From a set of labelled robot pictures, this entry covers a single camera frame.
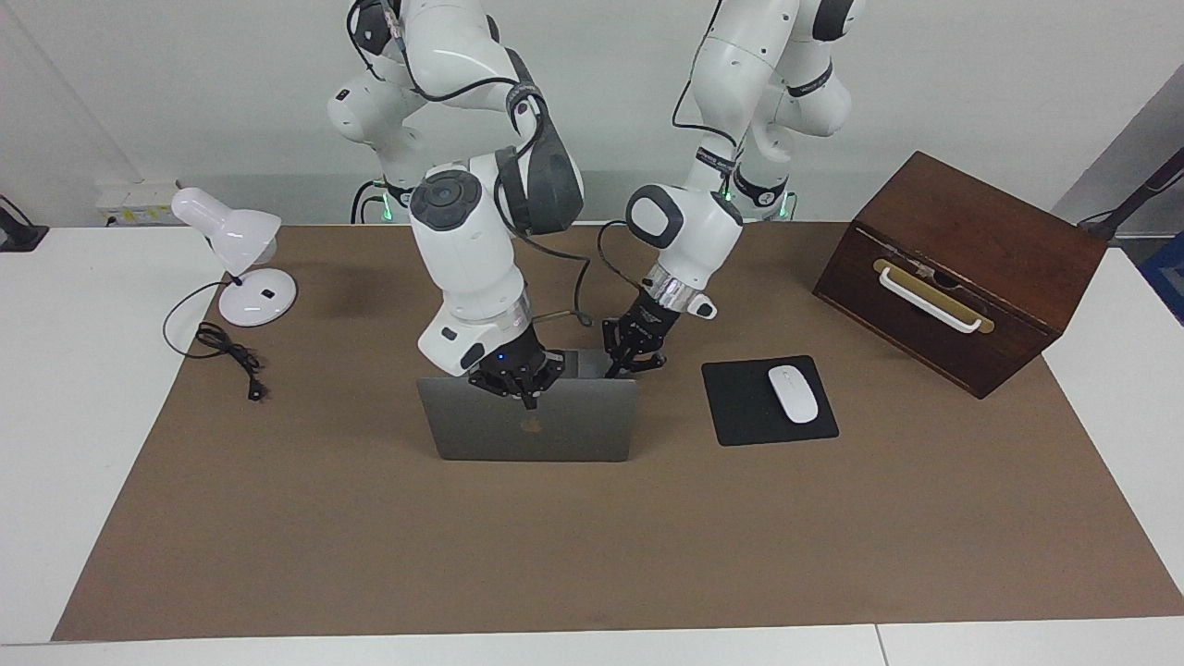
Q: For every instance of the blue crate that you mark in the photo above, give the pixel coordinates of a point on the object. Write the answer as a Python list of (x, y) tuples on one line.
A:
[(1167, 277)]

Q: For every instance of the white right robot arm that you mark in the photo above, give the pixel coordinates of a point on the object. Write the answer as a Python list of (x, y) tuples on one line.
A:
[(462, 259)]

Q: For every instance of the white computer mouse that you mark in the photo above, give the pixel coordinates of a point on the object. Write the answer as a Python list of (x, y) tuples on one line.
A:
[(794, 393)]

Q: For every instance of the dark wooden box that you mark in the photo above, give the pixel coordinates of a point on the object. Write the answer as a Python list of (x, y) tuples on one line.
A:
[(980, 231)]

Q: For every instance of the black pole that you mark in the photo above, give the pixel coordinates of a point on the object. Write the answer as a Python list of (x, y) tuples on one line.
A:
[(1138, 199)]

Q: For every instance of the brown table mat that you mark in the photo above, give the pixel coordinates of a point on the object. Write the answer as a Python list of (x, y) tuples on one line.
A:
[(592, 546)]

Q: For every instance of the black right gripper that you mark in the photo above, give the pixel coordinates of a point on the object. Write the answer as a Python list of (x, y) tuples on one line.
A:
[(518, 356)]

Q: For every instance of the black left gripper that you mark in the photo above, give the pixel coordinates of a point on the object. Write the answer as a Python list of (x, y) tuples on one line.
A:
[(652, 319)]

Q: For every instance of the white wall power strip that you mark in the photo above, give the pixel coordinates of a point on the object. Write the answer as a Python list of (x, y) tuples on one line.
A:
[(139, 205)]

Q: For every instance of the black stand base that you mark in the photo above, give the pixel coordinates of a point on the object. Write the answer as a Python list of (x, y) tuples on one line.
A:
[(18, 231)]

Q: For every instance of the grey aluminium laptop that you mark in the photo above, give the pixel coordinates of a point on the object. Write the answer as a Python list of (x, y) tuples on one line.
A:
[(536, 430)]

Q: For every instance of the white desk lamp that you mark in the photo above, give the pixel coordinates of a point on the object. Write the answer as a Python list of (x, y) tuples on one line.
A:
[(240, 236)]

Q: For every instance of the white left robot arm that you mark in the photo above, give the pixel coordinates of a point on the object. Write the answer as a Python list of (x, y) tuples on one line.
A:
[(712, 231)]

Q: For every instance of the black mouse pad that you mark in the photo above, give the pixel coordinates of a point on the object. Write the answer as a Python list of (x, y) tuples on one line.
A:
[(740, 407)]

